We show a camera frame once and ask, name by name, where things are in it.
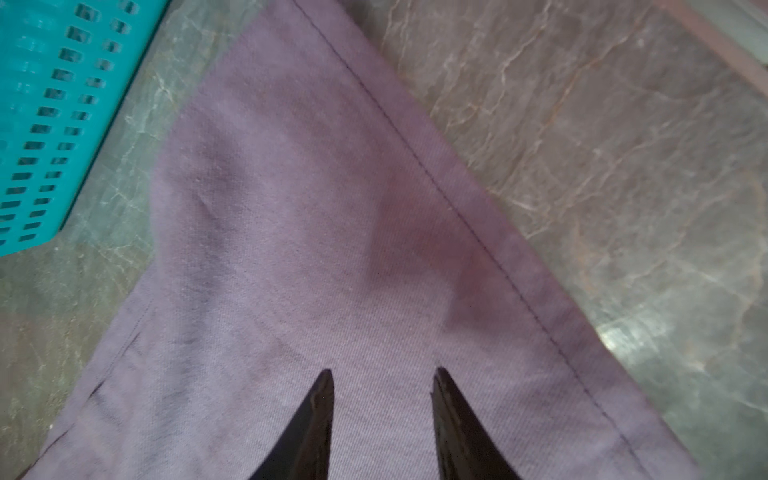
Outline purple trousers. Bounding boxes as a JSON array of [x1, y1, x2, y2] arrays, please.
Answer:
[[26, 1, 699, 479]]

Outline teal plastic basket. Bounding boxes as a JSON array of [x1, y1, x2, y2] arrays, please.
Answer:
[[1, 0, 167, 255]]

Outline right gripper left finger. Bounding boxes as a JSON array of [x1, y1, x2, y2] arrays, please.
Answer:
[[250, 369, 335, 480]]

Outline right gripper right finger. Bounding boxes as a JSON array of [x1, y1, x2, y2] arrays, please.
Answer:
[[431, 367, 521, 480]]

